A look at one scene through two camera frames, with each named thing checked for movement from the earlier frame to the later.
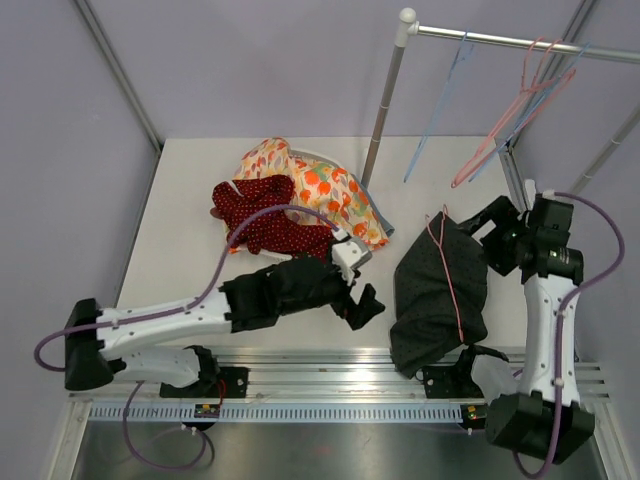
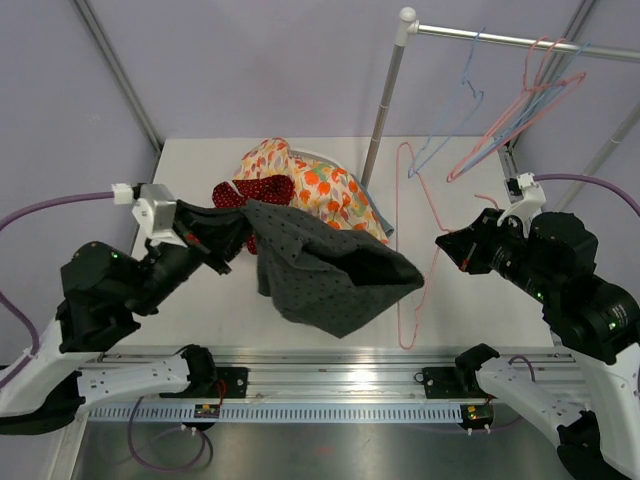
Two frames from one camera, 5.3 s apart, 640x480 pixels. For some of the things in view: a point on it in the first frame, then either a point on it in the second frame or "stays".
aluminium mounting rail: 355,377 stays
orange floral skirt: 319,191 stays
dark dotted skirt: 440,299 to 318,275
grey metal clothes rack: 408,27 stays
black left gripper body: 334,290 to 201,236
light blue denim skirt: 388,228 stays
